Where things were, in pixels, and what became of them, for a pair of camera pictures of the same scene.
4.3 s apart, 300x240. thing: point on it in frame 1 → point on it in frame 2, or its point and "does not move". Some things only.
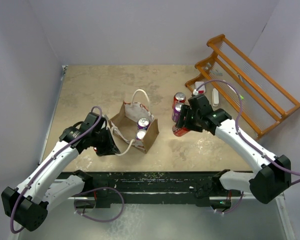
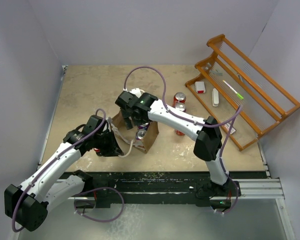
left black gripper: [110, 148] does not move
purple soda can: [143, 123] does not move
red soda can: [179, 131] does not move
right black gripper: [185, 111] → [129, 122]
